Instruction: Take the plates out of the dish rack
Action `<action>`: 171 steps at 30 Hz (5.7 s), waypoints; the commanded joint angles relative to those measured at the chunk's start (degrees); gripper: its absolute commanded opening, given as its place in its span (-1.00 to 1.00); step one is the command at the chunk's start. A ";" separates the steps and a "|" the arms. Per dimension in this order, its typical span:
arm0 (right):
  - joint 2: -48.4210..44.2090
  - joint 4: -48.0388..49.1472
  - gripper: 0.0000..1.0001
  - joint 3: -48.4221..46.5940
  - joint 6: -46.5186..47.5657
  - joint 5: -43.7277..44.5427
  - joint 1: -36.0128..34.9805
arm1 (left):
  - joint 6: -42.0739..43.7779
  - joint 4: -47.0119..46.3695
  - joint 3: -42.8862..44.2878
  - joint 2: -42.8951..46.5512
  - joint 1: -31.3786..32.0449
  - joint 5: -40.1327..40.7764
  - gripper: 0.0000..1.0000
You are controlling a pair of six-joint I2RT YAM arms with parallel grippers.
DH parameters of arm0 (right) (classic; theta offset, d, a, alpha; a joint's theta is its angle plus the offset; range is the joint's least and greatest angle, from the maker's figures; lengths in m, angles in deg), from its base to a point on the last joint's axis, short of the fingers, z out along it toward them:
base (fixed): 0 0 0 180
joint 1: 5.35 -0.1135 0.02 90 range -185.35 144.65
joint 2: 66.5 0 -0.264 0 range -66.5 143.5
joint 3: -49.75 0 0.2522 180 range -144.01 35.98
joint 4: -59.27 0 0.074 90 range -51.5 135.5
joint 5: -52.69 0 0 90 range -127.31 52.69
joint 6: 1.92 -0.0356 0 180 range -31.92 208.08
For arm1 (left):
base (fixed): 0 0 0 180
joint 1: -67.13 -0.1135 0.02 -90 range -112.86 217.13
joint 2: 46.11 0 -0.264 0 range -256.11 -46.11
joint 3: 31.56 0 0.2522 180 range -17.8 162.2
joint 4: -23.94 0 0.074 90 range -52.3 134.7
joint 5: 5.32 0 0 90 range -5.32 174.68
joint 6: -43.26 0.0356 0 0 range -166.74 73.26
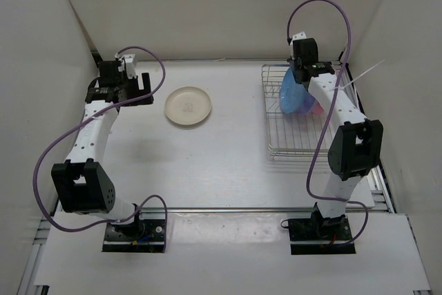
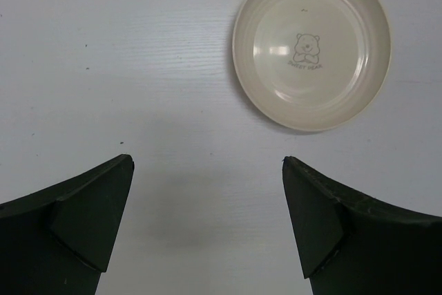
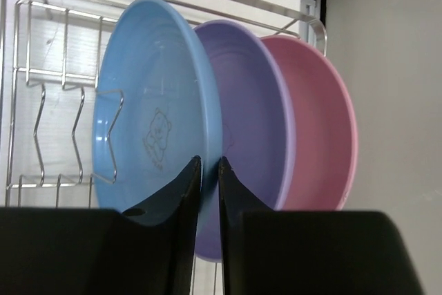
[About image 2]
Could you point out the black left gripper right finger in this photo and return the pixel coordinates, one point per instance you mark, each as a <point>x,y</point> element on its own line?
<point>351,243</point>

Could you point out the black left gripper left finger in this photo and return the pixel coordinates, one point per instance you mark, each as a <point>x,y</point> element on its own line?
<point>59,240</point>

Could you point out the cream bear plate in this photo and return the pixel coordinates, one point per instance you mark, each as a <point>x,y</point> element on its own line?
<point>311,65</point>

